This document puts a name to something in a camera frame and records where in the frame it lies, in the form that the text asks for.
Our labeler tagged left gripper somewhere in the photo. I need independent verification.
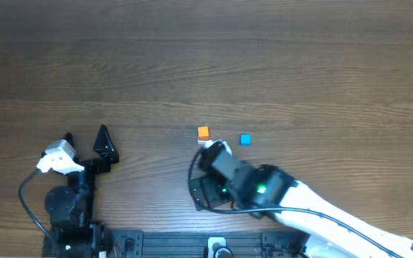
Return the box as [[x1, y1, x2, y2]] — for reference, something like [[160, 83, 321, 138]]
[[64, 124, 120, 176]]

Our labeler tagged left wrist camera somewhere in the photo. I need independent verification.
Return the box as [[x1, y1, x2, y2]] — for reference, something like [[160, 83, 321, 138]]
[[36, 139, 85, 176]]

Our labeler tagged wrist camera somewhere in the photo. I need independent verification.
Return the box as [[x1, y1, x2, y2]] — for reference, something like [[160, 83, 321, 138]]
[[36, 139, 85, 176], [204, 139, 233, 156]]

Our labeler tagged mounting rail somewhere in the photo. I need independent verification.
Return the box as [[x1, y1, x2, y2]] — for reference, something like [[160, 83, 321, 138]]
[[43, 230, 310, 258]]

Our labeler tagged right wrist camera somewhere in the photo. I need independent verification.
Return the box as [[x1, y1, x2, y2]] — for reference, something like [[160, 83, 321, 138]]
[[204, 139, 233, 156]]

